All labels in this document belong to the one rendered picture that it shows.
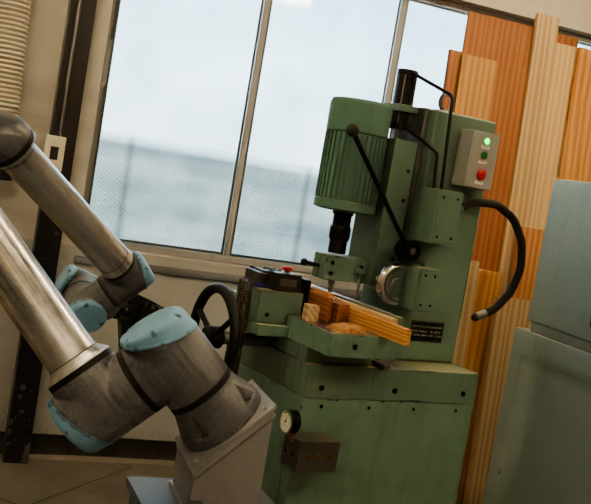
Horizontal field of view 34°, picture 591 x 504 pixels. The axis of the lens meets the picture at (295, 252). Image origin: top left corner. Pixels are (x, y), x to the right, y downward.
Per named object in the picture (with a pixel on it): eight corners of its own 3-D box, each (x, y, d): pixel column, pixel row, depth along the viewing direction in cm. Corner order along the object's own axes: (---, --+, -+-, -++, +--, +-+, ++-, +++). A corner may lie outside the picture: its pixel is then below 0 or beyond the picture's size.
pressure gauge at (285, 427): (276, 436, 245) (281, 405, 245) (288, 436, 247) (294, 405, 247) (287, 444, 240) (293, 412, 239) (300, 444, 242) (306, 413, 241)
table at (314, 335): (197, 306, 288) (200, 286, 287) (286, 313, 303) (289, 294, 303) (295, 355, 235) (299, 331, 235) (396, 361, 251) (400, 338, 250)
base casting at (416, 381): (229, 356, 287) (234, 326, 286) (387, 365, 316) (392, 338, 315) (303, 398, 248) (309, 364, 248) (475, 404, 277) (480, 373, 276)
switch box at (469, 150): (450, 184, 275) (460, 128, 274) (477, 189, 280) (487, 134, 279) (464, 186, 270) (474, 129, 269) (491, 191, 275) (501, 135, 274)
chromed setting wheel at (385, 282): (370, 302, 268) (378, 259, 267) (406, 306, 274) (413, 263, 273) (376, 305, 265) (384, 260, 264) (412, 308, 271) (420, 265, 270)
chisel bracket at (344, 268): (309, 280, 274) (314, 251, 274) (350, 284, 281) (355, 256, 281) (322, 285, 268) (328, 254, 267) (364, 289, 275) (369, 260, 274)
